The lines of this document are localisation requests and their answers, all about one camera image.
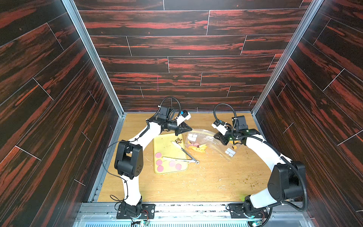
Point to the metal tongs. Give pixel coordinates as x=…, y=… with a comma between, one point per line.
x=188, y=157

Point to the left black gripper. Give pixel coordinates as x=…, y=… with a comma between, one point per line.
x=181, y=127

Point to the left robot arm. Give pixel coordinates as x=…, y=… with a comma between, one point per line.
x=129, y=155

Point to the clear resealable bag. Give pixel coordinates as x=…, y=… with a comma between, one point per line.
x=202, y=141

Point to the star gingerbread cookie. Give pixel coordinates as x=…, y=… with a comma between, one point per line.
x=178, y=140

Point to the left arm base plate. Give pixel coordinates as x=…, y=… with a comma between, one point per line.
x=140, y=211

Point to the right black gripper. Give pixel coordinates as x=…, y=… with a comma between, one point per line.
x=225, y=136

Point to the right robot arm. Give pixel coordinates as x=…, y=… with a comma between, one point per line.
x=287, y=182

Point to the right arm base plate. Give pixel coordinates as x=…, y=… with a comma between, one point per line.
x=242, y=211

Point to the yellow plastic tray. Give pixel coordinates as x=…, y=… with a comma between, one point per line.
x=162, y=144

